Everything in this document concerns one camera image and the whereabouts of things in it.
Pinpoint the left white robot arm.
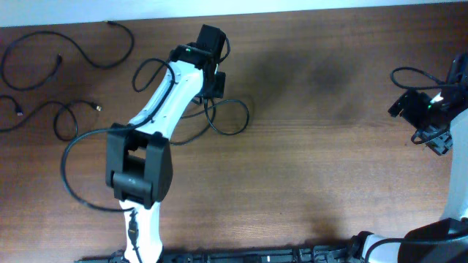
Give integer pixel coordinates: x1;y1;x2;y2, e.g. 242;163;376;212
105;25;230;262

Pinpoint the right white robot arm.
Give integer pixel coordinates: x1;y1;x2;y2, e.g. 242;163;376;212
342;53;467;262

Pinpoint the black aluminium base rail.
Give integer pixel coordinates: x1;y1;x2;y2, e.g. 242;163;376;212
75;243;363;263

